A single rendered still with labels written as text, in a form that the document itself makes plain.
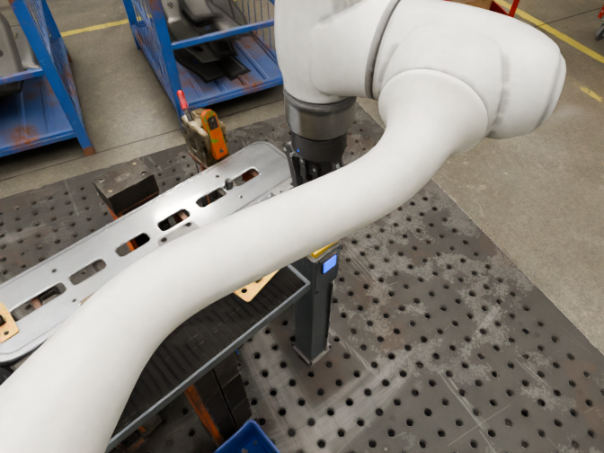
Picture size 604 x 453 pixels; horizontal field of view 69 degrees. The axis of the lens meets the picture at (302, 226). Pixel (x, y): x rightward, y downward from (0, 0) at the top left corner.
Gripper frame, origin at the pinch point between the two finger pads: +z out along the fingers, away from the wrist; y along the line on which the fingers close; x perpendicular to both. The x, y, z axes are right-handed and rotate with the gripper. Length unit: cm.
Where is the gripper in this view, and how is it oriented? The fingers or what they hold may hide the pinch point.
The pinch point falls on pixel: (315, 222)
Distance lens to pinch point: 72.6
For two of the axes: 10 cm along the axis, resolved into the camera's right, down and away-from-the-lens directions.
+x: -7.4, 5.2, -4.3
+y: -6.8, -5.7, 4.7
